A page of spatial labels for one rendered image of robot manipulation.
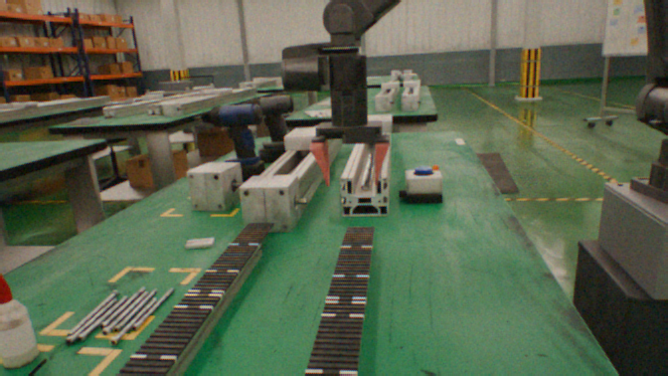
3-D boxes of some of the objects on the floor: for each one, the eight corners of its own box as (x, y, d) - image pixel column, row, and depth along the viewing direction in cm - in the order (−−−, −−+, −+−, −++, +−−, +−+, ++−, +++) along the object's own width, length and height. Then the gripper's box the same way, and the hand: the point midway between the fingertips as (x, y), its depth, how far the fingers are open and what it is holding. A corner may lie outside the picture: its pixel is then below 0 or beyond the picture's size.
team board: (582, 127, 624) (595, -24, 569) (612, 124, 631) (629, -25, 577) (679, 146, 481) (710, -53, 426) (718, 142, 489) (751, -54, 434)
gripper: (305, 92, 66) (311, 191, 71) (389, 88, 65) (390, 190, 69) (312, 88, 73) (317, 180, 77) (388, 85, 71) (390, 179, 76)
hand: (352, 180), depth 73 cm, fingers open, 8 cm apart
